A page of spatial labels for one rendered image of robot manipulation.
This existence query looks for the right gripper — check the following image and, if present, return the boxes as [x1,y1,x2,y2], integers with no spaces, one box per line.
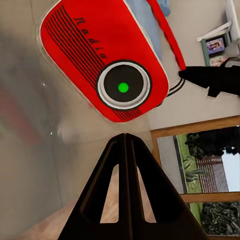
[178,57,240,97]

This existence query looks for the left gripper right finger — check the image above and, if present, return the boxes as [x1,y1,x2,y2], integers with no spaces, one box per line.
[125,133,210,240]

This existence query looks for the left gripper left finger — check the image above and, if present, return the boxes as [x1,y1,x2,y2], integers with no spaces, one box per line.
[58,133,133,240]

